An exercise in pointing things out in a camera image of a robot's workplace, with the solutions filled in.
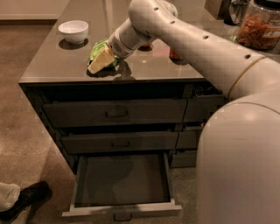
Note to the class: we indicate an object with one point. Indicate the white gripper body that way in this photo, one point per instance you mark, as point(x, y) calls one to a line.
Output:
point(120, 47)

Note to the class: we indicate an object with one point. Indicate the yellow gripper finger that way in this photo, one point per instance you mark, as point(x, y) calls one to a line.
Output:
point(100, 59)

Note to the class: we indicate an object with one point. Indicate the green rice chip bag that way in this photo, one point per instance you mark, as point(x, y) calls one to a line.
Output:
point(97, 49)

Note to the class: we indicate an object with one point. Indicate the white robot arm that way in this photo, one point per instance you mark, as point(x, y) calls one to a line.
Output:
point(238, 161)

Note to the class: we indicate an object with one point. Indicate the top left dark drawer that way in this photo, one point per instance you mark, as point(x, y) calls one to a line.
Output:
point(104, 113)

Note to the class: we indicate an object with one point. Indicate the dark drawer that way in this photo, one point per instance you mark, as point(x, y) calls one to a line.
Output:
point(205, 100)
point(104, 113)
point(189, 136)
point(184, 159)
point(113, 142)

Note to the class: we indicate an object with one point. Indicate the middle left dark drawer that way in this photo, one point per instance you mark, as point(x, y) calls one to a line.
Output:
point(113, 142)

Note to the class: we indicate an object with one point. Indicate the top right dark drawer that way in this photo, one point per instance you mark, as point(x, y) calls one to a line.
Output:
point(205, 100)

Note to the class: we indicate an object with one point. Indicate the middle right dark drawer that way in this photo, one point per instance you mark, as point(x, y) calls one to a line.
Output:
point(189, 136)

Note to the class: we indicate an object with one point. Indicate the open bottom left drawer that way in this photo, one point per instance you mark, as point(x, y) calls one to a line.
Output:
point(122, 188)

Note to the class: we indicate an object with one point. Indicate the bottom right dark drawer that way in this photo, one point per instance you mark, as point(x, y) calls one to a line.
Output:
point(184, 159)

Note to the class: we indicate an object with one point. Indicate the orange fruit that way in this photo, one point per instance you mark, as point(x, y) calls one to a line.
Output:
point(146, 45)

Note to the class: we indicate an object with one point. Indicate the white ceramic bowl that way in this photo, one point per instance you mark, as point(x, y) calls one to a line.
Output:
point(74, 32)

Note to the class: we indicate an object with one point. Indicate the red soda can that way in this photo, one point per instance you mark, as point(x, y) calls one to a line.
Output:
point(173, 55)

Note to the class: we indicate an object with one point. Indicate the clear jar of snacks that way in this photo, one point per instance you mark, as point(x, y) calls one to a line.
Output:
point(260, 28)

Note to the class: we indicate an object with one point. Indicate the black shoe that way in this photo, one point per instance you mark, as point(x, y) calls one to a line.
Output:
point(32, 195)

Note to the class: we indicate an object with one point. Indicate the light trouser leg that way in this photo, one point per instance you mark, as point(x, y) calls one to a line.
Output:
point(9, 194)

